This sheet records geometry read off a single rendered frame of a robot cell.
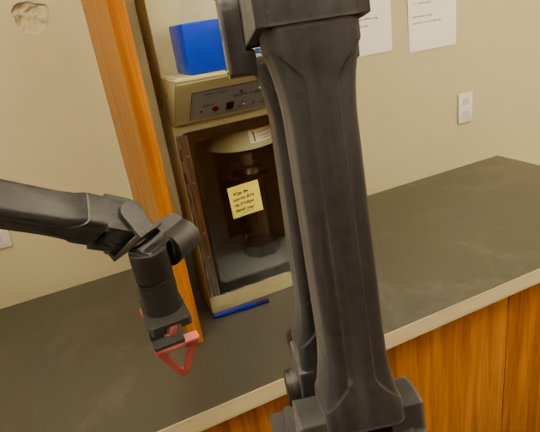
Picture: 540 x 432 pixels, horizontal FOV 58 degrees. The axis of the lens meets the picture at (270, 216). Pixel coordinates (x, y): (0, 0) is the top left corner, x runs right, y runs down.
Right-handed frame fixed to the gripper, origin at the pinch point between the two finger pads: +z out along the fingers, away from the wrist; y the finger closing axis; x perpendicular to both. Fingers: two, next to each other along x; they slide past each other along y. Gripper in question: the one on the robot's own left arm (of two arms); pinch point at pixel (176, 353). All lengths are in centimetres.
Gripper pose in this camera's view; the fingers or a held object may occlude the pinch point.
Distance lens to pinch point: 84.5
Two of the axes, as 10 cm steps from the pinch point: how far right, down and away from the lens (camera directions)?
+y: -4.0, -3.0, 8.7
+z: 1.5, 9.1, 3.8
